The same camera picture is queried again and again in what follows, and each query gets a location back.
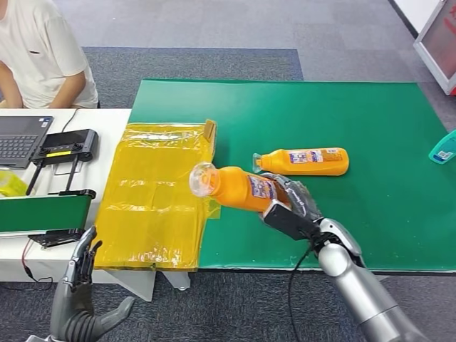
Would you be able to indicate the orange bottle with clear cap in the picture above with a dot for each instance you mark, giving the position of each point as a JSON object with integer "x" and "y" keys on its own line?
{"x": 306, "y": 163}
{"x": 238, "y": 189}

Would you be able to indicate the person's left forearm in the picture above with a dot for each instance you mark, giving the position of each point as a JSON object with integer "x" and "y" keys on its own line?
{"x": 69, "y": 92}

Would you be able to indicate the green table mat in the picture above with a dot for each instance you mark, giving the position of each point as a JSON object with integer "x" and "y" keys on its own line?
{"x": 374, "y": 122}

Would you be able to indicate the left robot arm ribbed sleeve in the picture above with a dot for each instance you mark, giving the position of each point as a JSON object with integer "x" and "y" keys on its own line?
{"x": 85, "y": 330}

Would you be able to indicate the black metal bracket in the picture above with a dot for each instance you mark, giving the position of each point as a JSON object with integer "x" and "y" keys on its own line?
{"x": 51, "y": 238}

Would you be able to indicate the white and red stand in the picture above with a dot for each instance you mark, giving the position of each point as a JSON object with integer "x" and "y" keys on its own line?
{"x": 436, "y": 47}

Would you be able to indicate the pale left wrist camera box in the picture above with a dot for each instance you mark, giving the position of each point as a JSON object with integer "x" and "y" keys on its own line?
{"x": 39, "y": 338}

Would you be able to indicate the yellow plastic packet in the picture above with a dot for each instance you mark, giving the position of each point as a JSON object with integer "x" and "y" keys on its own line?
{"x": 10, "y": 185}

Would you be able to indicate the green conveyor belt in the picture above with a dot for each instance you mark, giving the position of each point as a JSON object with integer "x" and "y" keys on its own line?
{"x": 42, "y": 212}

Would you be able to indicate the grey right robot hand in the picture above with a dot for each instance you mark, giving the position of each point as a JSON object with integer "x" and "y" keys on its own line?
{"x": 303, "y": 200}

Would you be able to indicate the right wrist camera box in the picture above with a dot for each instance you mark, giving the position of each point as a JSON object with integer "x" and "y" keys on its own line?
{"x": 288, "y": 222}

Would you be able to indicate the white table leg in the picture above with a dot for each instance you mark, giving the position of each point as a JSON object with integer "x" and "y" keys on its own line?
{"x": 178, "y": 281}
{"x": 139, "y": 285}

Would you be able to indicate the dark grey laptop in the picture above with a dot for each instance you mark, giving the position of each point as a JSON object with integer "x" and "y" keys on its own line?
{"x": 20, "y": 141}

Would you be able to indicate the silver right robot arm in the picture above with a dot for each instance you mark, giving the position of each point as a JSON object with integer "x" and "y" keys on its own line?
{"x": 359, "y": 288}

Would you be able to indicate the yellow plastic wrapped board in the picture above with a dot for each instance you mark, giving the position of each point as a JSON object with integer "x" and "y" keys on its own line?
{"x": 149, "y": 212}

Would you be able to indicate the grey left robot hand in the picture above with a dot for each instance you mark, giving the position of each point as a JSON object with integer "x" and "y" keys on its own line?
{"x": 66, "y": 302}

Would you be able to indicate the teal plastic bottle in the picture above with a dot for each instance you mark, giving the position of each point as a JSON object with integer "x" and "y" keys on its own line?
{"x": 445, "y": 150}

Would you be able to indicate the black controller with antennas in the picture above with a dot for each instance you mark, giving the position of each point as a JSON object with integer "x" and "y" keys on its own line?
{"x": 67, "y": 144}

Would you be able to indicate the person's right forearm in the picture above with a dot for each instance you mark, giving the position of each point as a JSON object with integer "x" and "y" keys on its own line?
{"x": 10, "y": 89}

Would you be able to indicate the person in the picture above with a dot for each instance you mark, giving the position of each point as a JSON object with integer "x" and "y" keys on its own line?
{"x": 42, "y": 52}

